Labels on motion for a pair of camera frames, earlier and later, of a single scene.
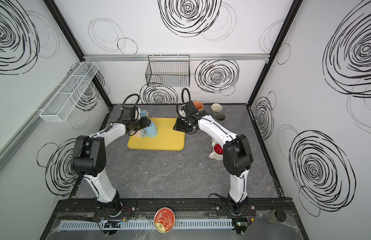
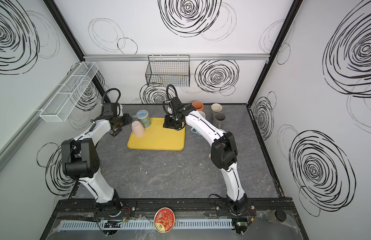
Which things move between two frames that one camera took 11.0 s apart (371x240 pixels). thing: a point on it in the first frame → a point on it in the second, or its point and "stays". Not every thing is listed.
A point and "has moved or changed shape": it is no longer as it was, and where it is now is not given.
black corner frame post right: x=294 y=9 stays
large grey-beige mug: x=219 y=116 stays
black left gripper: x=144 y=122 → x=125 y=120
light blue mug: x=150 y=131 has moved or changed shape
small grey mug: x=216 y=107 stays
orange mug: x=199 y=105 stays
